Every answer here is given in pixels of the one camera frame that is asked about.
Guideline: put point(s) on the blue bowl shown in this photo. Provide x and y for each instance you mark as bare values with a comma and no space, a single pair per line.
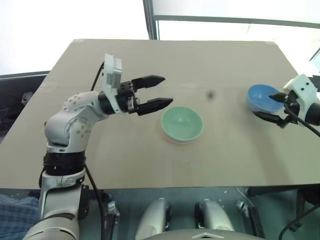
260,98

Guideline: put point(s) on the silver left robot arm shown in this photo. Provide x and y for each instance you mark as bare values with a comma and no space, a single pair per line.
75,117

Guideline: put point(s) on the black table frame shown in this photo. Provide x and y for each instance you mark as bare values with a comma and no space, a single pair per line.
275,192

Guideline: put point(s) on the green bowl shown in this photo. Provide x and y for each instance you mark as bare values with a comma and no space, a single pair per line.
181,122

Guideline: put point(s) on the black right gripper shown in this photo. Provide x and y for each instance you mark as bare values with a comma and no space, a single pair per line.
292,105

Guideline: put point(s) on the grey window frame post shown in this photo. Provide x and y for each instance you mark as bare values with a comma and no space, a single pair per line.
151,20

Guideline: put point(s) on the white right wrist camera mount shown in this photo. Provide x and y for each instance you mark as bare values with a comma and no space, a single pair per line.
303,92

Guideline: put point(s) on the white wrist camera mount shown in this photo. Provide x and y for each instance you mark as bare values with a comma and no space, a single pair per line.
111,72
303,92

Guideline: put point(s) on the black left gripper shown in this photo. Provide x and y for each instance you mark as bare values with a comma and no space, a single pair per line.
125,100

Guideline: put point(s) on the blue checked cloth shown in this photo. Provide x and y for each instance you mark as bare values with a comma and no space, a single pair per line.
15,217

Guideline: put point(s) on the grey robot torso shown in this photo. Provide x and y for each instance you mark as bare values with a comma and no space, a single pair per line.
202,235

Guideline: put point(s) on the silver rounded robot leg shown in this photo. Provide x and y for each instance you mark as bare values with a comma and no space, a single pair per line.
152,217
216,217

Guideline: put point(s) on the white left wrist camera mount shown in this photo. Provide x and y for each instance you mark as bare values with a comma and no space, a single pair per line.
111,72

